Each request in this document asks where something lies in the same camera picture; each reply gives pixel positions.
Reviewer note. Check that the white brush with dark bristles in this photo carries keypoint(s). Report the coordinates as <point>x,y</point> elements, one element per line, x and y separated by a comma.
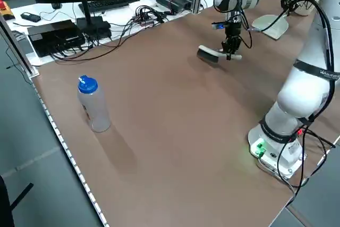
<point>208,53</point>

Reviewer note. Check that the pale grey plastic dustpan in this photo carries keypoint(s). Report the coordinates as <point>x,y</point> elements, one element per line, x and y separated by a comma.
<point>268,26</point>

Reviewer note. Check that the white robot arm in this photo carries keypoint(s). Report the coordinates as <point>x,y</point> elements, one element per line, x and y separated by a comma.
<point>300,96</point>

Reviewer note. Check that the black usb hub with plugs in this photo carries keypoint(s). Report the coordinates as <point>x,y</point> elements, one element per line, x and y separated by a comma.
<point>146,15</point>

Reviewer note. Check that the black keyboard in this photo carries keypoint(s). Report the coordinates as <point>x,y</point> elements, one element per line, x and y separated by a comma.
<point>109,3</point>

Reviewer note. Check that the black monitor stand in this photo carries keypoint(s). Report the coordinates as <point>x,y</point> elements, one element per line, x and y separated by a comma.
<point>93,25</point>

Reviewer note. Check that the clear bottle with blue cap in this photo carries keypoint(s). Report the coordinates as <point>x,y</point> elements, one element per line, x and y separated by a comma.
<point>95,104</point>

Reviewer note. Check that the flat black electronics box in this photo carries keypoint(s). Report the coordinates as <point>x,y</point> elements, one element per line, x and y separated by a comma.
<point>55,35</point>

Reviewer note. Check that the black computer mouse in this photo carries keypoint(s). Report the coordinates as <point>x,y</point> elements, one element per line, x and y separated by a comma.
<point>56,5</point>

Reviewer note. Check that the black handheld remote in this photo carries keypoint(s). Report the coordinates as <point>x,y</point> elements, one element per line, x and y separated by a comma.
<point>30,17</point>

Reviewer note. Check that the red emergency stop button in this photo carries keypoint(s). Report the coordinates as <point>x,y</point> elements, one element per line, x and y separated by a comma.
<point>2,4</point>

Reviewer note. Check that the aluminium frame rail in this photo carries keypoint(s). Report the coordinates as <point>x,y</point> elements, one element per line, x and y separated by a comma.
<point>18,49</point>

